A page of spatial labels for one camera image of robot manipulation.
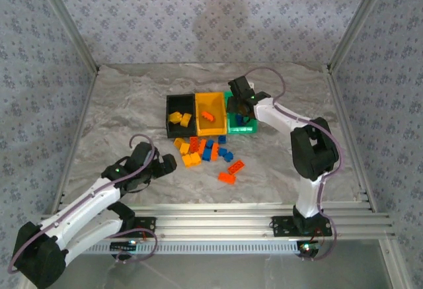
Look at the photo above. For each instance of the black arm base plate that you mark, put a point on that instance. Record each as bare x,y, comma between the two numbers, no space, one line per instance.
281,226
148,222

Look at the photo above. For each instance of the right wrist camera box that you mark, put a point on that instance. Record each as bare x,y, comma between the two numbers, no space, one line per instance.
241,85

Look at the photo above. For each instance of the long orange lego brick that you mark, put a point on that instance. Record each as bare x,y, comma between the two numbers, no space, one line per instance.
236,167
227,178
215,151
207,116
202,146

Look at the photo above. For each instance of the red-orange lego brick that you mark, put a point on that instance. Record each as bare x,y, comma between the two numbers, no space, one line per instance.
194,144

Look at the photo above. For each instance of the long blue lego brick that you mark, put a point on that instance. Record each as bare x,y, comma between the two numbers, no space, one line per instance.
207,153
239,119

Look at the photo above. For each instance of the small yellow lego brick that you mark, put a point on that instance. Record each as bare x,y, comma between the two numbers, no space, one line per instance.
196,158
179,142
187,160
185,148
186,120

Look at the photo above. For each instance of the aluminium table edge rail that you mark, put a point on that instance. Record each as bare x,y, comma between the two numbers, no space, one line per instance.
215,207

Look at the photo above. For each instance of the small circuit board with LED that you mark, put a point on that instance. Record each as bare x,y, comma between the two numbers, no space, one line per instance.
307,247
122,245

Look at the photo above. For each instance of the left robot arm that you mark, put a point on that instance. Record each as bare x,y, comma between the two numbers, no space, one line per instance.
87,209

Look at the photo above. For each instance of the yellow plastic bin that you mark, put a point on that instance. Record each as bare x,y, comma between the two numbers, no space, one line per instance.
211,102

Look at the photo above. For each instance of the green plastic bin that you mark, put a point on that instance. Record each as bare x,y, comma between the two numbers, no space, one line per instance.
244,130

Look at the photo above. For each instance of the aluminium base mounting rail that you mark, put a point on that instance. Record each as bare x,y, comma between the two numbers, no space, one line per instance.
215,223

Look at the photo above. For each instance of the aluminium corner post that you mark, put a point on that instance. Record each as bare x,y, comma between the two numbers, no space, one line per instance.
356,21
71,21

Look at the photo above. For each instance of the black plastic bin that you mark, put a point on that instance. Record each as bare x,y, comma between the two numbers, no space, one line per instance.
180,102

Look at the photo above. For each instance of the long yellow lego brick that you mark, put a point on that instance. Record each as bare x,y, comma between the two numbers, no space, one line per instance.
175,117

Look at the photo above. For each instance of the aluminium side rail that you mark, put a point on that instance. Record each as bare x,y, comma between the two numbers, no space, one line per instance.
83,117
338,97

